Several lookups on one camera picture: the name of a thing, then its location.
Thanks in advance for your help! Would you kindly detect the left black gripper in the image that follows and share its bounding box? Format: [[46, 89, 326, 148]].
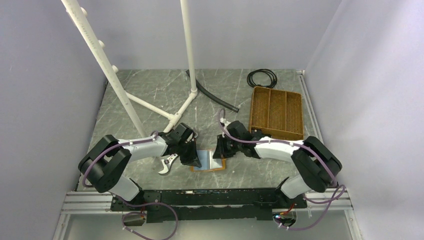
[[176, 138, 201, 167]]

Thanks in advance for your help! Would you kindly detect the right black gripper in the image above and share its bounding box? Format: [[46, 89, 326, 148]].
[[212, 133, 243, 159]]

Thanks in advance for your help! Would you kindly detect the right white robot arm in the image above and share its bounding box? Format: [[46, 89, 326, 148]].
[[213, 118, 343, 208]]

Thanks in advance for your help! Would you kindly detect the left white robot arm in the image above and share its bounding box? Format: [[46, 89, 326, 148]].
[[78, 123, 202, 210]]

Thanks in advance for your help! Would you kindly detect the brown woven divided tray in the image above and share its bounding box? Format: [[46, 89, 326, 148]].
[[248, 86, 304, 141]]

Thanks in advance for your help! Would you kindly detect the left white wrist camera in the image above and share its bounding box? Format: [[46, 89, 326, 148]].
[[188, 131, 199, 141]]

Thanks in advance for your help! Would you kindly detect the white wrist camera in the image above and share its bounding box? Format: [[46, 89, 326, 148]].
[[220, 118, 231, 128], [188, 131, 199, 141]]

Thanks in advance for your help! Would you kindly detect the red handled adjustable wrench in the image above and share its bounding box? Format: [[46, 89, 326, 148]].
[[158, 154, 179, 175]]

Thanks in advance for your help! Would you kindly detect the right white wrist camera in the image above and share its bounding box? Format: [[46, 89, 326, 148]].
[[220, 118, 231, 128]]

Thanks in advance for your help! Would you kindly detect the black rubber hose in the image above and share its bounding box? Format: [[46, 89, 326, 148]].
[[185, 69, 240, 114]]

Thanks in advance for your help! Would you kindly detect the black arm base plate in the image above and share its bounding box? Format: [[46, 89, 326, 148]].
[[110, 187, 307, 223]]

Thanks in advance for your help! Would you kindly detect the coiled black cable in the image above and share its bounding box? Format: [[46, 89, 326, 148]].
[[246, 68, 278, 89]]

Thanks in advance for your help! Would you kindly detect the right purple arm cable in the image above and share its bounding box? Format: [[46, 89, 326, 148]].
[[216, 108, 347, 232]]

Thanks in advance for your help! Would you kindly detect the aluminium extrusion rail frame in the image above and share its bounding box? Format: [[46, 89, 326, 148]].
[[52, 70, 363, 240]]

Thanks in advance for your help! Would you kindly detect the white PVC pipe frame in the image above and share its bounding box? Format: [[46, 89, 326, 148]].
[[62, 0, 198, 137]]

